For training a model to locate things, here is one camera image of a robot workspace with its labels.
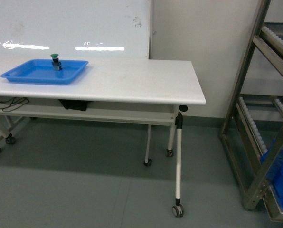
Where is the white rolling table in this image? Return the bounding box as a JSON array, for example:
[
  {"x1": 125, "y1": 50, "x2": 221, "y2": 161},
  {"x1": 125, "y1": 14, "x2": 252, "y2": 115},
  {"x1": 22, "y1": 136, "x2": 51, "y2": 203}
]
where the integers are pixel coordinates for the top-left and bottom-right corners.
[{"x1": 0, "y1": 58, "x2": 206, "y2": 218}]

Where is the black pouch under table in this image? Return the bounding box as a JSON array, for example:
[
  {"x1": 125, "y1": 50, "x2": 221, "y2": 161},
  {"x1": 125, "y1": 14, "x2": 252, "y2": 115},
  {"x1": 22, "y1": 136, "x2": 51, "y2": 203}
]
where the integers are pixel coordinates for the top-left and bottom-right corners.
[{"x1": 59, "y1": 99, "x2": 91, "y2": 111}]

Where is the green mushroom push button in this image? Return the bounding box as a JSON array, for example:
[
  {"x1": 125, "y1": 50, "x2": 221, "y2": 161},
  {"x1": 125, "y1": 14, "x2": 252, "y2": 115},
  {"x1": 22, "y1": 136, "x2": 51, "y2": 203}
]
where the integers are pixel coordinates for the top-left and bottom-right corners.
[{"x1": 50, "y1": 53, "x2": 62, "y2": 71}]

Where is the white whiteboard panel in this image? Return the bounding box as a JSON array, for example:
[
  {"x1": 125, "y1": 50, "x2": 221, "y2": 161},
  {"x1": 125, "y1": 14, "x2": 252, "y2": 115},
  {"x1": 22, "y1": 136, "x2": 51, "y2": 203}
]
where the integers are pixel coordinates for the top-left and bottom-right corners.
[{"x1": 0, "y1": 0, "x2": 153, "y2": 59}]

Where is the blue plastic tray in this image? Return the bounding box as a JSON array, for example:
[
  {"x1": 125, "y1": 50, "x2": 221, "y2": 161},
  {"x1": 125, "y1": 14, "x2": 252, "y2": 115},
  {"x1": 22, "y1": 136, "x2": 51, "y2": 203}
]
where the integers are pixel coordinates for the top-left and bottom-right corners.
[{"x1": 0, "y1": 59, "x2": 88, "y2": 85}]

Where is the steel roller rack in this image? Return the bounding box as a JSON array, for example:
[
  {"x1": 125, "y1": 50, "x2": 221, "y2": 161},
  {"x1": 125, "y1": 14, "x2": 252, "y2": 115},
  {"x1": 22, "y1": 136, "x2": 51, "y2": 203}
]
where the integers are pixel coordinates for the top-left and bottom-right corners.
[{"x1": 220, "y1": 0, "x2": 283, "y2": 223}]

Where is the black cable under table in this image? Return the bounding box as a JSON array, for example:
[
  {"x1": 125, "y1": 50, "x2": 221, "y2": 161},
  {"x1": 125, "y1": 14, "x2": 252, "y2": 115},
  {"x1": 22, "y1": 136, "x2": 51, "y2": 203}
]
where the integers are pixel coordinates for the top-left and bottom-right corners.
[{"x1": 0, "y1": 96, "x2": 30, "y2": 113}]

